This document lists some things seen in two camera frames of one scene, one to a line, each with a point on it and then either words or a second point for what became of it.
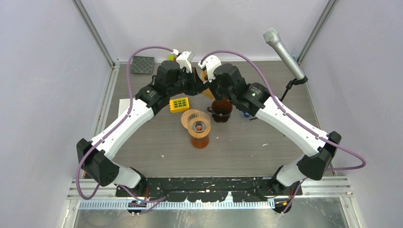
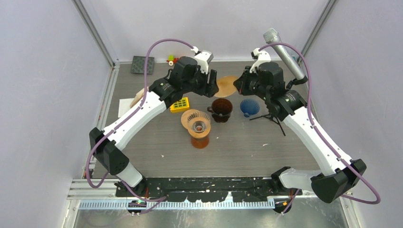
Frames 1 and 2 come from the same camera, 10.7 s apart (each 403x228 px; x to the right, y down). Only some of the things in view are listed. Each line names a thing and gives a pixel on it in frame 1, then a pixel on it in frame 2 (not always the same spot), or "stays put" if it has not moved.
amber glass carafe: x=200 y=143 stays put
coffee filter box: x=124 y=104 stays put
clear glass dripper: x=199 y=121 stays put
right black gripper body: x=218 y=93 -> x=250 y=85
